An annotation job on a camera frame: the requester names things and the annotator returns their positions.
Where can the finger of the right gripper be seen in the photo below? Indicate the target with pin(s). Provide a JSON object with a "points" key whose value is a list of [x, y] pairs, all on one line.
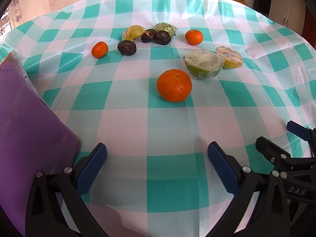
{"points": [[302, 132], [273, 153]]}

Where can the wrapped yellow pomelo half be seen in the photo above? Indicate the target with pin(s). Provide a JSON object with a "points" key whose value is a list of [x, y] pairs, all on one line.
{"points": [[232, 59]]}

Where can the small right mandarin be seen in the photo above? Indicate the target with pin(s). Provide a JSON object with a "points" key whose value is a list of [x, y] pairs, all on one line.
{"points": [[194, 37]]}

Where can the small left mandarin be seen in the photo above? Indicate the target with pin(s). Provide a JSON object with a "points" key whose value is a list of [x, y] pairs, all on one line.
{"points": [[99, 50]]}

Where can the green fruit back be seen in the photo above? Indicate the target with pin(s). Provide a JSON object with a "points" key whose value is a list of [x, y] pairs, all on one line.
{"points": [[169, 28]]}

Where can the teal checkered tablecloth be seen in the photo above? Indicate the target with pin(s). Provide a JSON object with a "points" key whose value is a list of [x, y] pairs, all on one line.
{"points": [[157, 180]]}

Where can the dark passion fruit right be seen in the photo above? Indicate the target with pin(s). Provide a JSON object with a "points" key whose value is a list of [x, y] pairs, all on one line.
{"points": [[162, 37]]}

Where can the large orange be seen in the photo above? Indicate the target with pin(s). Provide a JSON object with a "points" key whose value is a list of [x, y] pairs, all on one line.
{"points": [[174, 85]]}

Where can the dark passion fruit front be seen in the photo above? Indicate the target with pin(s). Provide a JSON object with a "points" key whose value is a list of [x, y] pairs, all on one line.
{"points": [[127, 47]]}

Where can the floral window curtain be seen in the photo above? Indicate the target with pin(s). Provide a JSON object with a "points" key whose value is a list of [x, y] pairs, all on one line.
{"points": [[11, 18]]}

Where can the wrapped green pomelo half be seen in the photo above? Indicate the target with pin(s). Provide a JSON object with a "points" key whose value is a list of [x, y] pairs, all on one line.
{"points": [[203, 64]]}

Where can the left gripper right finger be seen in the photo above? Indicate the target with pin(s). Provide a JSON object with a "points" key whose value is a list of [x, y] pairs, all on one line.
{"points": [[270, 216]]}

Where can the small mandarin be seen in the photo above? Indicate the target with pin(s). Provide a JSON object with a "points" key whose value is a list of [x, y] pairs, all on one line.
{"points": [[194, 37], [99, 50]]}

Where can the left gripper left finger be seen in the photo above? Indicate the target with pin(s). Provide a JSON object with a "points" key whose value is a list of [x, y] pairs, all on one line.
{"points": [[44, 216]]}

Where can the purple box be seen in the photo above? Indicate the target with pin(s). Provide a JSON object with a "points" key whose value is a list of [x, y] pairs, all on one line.
{"points": [[32, 139]]}

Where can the wrapped yellow fruit half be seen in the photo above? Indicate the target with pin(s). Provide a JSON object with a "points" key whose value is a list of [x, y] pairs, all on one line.
{"points": [[133, 32]]}

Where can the dark passion fruit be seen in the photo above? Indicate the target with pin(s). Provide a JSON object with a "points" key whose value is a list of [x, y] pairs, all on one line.
{"points": [[162, 37], [148, 36], [127, 47]]}

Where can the dark passion fruit middle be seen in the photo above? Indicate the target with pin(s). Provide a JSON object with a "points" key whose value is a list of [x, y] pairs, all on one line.
{"points": [[148, 36]]}

